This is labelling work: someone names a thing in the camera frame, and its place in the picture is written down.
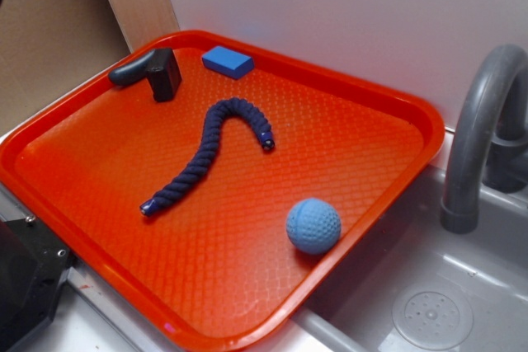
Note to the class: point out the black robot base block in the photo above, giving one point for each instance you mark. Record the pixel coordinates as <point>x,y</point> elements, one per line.
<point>34,267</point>

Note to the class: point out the orange plastic tray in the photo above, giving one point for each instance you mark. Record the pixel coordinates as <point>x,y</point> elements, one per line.
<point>217,272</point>

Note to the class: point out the blue dimpled ball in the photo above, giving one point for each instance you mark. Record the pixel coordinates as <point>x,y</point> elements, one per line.
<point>313,226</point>

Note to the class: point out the blue rectangular block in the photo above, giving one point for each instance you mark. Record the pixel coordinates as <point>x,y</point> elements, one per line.
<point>228,62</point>

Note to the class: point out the grey toy sink basin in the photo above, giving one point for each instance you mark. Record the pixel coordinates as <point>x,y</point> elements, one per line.
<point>409,285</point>

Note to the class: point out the grey toy faucet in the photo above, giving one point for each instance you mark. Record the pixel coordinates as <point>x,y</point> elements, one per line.
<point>490,142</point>

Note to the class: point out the black box with handle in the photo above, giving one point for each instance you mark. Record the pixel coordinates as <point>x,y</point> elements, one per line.
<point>158,66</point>

